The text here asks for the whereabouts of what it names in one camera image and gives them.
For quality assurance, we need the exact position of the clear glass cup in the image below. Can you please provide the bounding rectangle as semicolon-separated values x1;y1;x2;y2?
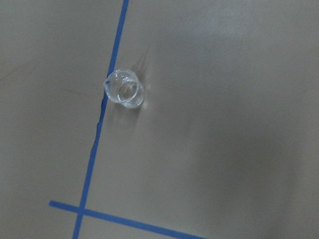
104;69;146;109

